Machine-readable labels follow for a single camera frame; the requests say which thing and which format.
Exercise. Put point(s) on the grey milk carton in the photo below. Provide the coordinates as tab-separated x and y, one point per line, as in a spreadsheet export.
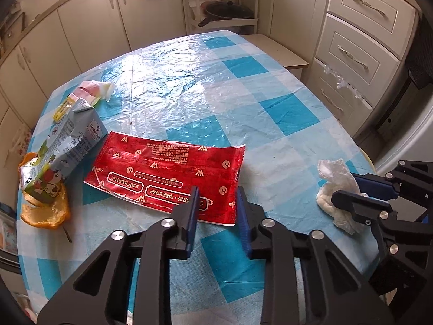
71	145

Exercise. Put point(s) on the clear plastic film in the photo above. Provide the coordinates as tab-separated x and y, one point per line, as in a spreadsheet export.
341	81

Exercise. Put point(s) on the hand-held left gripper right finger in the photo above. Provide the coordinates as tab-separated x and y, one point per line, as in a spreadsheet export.
243	223

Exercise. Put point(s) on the blue checkered tablecloth table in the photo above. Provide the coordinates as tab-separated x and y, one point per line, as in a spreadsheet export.
236	108

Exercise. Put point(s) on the large orange peel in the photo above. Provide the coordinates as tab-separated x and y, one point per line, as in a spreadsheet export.
47	218

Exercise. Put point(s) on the low wooden stool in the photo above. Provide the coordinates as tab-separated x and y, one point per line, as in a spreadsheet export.
277	52

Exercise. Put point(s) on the cream cabinet with drawers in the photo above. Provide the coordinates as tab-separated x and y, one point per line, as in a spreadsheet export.
358	54

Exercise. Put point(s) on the red snack wrapper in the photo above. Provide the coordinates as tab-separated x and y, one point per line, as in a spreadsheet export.
152	166

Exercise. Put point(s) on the white tissue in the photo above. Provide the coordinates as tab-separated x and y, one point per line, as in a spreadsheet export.
333	176

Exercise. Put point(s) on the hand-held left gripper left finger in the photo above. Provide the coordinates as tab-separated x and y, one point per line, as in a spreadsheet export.
192	223

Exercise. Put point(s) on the pink green snack packet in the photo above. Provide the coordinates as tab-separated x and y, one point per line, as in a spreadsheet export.
93	89

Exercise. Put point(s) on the small dark stem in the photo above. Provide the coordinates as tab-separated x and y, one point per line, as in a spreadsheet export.
67	235

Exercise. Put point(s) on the black frying pan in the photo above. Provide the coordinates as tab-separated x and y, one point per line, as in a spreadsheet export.
226	12

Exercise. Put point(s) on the cream cabinet with doors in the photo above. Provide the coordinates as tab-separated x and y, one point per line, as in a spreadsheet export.
84	34

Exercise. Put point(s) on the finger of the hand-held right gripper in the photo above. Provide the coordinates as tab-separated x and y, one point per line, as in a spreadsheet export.
358	204
375	185

